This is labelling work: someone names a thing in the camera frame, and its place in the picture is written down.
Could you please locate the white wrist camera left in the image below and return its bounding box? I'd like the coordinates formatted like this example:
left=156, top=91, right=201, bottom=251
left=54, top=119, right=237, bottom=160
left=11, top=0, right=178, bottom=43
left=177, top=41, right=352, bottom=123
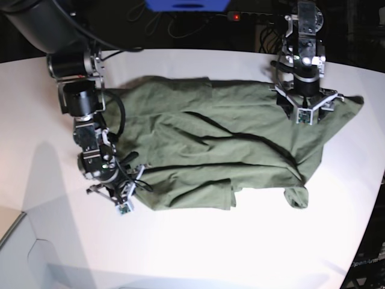
left=296, top=108, right=313, bottom=125

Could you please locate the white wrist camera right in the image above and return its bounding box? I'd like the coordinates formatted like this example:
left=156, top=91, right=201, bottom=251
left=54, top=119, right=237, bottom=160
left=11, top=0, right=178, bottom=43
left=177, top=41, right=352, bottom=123
left=115, top=202, right=134, bottom=216

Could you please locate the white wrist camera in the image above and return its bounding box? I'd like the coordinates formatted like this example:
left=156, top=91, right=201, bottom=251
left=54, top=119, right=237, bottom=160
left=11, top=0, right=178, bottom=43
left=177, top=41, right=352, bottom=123
left=296, top=108, right=313, bottom=125
left=115, top=202, right=134, bottom=216

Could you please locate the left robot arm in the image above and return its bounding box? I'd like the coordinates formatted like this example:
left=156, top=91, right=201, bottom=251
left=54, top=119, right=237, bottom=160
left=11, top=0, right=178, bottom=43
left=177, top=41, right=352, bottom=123
left=270, top=1, right=345, bottom=125

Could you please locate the black power strip red light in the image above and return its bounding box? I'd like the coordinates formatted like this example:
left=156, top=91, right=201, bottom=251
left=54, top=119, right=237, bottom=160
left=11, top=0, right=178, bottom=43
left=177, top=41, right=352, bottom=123
left=226, top=11, right=285, bottom=23

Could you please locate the green t-shirt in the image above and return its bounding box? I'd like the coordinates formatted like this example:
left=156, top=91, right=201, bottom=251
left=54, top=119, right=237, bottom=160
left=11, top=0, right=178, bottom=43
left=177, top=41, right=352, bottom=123
left=113, top=76, right=364, bottom=211

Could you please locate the white side panel board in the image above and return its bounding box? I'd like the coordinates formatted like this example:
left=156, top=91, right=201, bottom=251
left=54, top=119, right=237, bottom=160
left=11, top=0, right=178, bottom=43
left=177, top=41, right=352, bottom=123
left=1, top=213, right=56, bottom=288

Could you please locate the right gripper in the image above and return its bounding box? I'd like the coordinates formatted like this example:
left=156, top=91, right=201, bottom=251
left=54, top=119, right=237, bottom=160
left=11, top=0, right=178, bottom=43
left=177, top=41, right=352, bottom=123
left=86, top=164, right=146, bottom=215

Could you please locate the blue box at top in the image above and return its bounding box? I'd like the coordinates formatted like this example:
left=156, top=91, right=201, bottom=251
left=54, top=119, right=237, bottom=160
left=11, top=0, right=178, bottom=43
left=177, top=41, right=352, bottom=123
left=145, top=0, right=230, bottom=12

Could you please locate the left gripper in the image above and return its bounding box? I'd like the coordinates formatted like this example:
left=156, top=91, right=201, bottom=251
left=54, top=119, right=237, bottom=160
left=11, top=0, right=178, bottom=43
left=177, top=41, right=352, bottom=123
left=270, top=84, right=345, bottom=125

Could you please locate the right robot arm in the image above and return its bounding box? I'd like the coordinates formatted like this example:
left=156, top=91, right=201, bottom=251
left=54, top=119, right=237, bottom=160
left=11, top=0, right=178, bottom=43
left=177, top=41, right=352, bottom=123
left=1, top=1, right=144, bottom=214

